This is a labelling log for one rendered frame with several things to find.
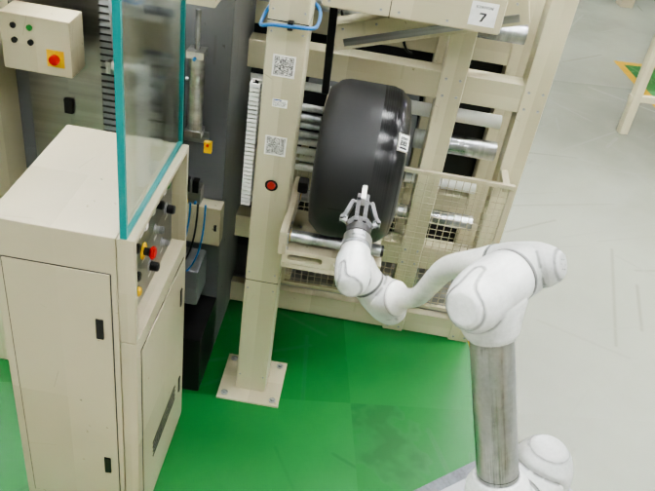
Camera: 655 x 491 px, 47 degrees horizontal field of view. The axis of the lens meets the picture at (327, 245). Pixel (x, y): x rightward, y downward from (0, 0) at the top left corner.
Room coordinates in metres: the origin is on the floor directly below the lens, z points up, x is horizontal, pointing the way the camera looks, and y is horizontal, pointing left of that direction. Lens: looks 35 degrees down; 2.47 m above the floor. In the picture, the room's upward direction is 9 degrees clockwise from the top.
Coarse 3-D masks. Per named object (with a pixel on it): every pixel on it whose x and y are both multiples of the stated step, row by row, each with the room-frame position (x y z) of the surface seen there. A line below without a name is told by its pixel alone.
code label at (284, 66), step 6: (276, 54) 2.28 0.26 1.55; (276, 60) 2.28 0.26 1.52; (282, 60) 2.28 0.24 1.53; (288, 60) 2.28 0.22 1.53; (294, 60) 2.28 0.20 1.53; (276, 66) 2.28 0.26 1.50; (282, 66) 2.28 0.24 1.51; (288, 66) 2.28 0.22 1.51; (294, 66) 2.28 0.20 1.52; (276, 72) 2.28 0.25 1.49; (282, 72) 2.28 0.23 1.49; (288, 72) 2.28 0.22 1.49
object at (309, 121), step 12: (312, 96) 2.81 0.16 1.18; (324, 96) 2.81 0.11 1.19; (312, 108) 2.69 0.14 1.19; (324, 108) 2.68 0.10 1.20; (300, 120) 2.68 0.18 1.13; (312, 120) 2.68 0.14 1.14; (300, 132) 2.68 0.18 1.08; (312, 132) 2.69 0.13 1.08; (300, 144) 2.69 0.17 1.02; (312, 144) 2.69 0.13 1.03; (300, 156) 2.69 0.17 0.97; (312, 156) 2.70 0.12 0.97; (300, 168) 2.68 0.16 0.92; (312, 168) 2.68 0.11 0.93
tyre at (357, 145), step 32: (352, 96) 2.29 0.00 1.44; (384, 96) 2.32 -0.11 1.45; (320, 128) 2.25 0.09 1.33; (352, 128) 2.18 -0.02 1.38; (384, 128) 2.20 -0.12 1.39; (320, 160) 2.14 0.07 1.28; (352, 160) 2.12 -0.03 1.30; (384, 160) 2.13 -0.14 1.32; (320, 192) 2.10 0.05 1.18; (352, 192) 2.09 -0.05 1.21; (384, 192) 2.09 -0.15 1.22; (320, 224) 2.12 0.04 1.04; (384, 224) 2.11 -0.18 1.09
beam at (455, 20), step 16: (336, 0) 2.54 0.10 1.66; (352, 0) 2.54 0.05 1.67; (368, 0) 2.54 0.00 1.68; (384, 0) 2.54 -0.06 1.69; (400, 0) 2.54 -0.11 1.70; (416, 0) 2.54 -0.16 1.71; (432, 0) 2.54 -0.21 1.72; (448, 0) 2.53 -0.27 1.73; (464, 0) 2.53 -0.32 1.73; (480, 0) 2.53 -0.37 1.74; (496, 0) 2.53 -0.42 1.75; (384, 16) 2.54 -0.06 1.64; (400, 16) 2.54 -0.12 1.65; (416, 16) 2.54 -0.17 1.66; (432, 16) 2.54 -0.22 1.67; (448, 16) 2.53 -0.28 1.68; (464, 16) 2.53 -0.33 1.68; (496, 32) 2.53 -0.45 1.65
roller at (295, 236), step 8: (296, 232) 2.22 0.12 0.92; (304, 232) 2.23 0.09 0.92; (296, 240) 2.20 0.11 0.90; (304, 240) 2.20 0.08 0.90; (312, 240) 2.20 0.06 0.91; (320, 240) 2.21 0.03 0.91; (328, 240) 2.21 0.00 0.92; (336, 240) 2.21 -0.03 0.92; (336, 248) 2.20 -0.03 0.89; (376, 248) 2.21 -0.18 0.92
